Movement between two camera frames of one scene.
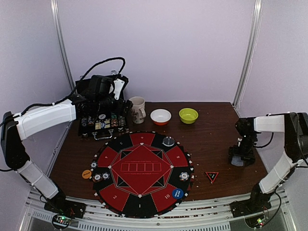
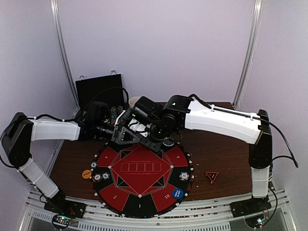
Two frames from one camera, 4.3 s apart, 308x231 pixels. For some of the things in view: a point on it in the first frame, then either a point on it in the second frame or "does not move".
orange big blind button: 86,174 does not move
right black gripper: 241,152 to 154,145
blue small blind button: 177,193 does not move
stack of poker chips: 184,176 does not move
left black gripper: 118,109 to 120,134
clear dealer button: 168,141 does not move
